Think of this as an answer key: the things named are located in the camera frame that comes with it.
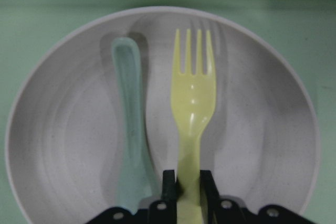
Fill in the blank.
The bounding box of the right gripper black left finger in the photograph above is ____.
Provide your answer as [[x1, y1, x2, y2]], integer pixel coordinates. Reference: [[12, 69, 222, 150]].
[[88, 169, 177, 224]]

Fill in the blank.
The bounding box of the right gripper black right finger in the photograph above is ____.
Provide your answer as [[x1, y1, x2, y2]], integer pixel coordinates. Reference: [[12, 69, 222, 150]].
[[200, 170, 312, 223]]

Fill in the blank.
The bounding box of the white round plate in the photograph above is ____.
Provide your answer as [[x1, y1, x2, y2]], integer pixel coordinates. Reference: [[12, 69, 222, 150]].
[[5, 7, 321, 223]]

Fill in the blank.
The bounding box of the yellow plastic fork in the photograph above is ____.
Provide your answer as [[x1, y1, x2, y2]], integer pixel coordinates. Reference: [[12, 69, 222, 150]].
[[171, 30, 216, 223]]

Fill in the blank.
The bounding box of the green plastic spoon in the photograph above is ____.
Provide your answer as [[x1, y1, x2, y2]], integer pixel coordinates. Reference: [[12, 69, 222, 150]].
[[111, 37, 160, 214]]

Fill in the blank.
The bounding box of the light green tray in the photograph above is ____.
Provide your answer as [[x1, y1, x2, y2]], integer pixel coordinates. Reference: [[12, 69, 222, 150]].
[[1, 0, 335, 223]]

